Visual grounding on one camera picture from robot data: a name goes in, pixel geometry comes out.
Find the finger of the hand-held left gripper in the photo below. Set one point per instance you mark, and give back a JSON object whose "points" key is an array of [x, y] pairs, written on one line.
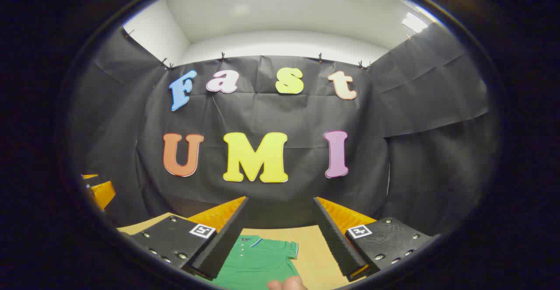
{"points": [[104, 195], [89, 176]]}

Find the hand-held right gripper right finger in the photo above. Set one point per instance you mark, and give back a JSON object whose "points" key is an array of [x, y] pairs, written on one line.
{"points": [[334, 237]]}

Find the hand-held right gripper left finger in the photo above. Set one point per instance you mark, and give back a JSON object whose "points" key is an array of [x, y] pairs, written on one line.
{"points": [[227, 237]]}

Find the green T-shirt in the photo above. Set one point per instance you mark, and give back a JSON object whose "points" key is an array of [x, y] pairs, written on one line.
{"points": [[253, 263]]}

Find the black backdrop cloth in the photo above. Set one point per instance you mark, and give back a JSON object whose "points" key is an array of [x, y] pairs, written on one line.
{"points": [[262, 115]]}

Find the small ceiling light panel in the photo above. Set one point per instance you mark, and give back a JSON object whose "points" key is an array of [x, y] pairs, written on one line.
{"points": [[414, 22]]}

